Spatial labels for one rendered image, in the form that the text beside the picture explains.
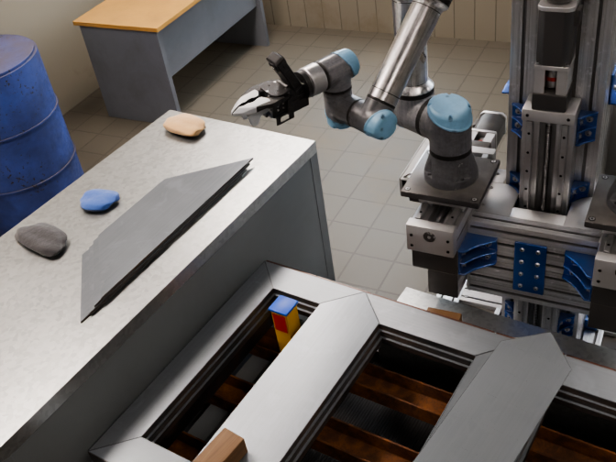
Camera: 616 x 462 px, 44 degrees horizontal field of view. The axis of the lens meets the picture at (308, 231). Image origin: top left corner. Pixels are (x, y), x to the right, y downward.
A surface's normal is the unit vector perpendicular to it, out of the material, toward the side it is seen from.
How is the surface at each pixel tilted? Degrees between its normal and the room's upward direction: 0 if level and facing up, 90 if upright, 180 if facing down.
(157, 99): 90
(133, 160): 0
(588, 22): 90
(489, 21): 90
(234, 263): 90
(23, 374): 0
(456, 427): 0
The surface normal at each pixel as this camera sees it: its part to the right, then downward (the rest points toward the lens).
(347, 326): -0.13, -0.78
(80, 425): 0.84, 0.24
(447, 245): -0.43, 0.60
